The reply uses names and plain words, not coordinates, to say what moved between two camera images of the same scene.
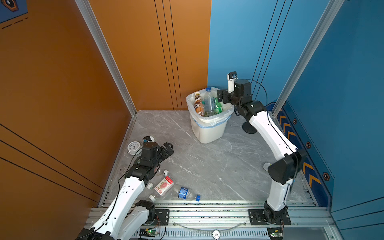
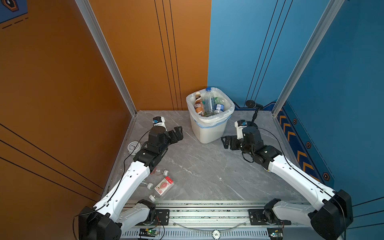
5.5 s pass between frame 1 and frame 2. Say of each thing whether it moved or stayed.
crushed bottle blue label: moved
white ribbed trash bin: stayed
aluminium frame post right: stayed
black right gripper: moved
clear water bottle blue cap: stayed
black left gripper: moved
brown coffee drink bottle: stayed
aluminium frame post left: stayed
